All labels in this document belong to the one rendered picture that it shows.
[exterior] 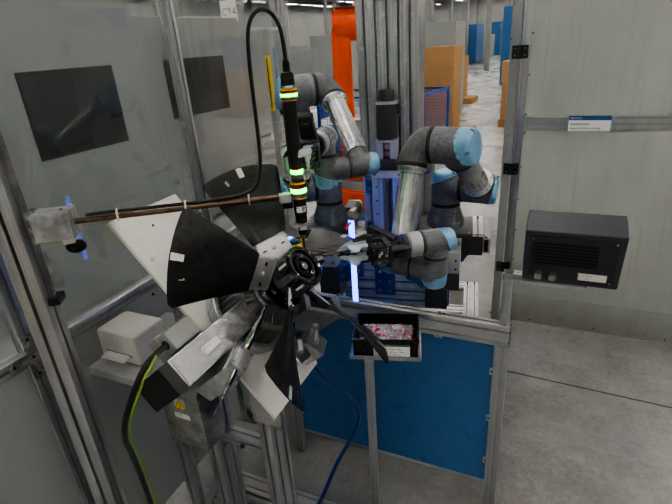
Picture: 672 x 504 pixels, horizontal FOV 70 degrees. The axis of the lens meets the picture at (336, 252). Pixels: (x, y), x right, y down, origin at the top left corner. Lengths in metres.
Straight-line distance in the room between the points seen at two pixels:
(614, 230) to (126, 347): 1.48
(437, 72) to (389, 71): 7.16
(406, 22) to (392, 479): 1.89
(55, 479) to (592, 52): 2.90
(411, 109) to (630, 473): 1.80
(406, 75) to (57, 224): 1.38
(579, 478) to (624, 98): 1.83
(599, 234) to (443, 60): 7.86
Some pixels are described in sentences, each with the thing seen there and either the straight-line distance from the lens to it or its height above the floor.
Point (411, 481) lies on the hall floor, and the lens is 2.32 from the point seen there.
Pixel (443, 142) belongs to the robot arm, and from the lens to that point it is 1.52.
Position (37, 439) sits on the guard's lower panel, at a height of 0.73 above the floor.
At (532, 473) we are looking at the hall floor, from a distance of 2.43.
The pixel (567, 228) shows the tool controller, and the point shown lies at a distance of 1.50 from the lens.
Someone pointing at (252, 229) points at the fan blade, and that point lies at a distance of 1.35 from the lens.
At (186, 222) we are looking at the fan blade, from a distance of 1.14.
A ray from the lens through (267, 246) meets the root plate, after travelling 1.34.
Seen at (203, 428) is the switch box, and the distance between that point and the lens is 1.60.
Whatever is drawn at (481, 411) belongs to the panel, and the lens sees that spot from 1.94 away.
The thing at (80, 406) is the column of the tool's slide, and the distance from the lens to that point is 1.62.
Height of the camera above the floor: 1.75
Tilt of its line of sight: 23 degrees down
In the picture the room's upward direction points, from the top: 4 degrees counter-clockwise
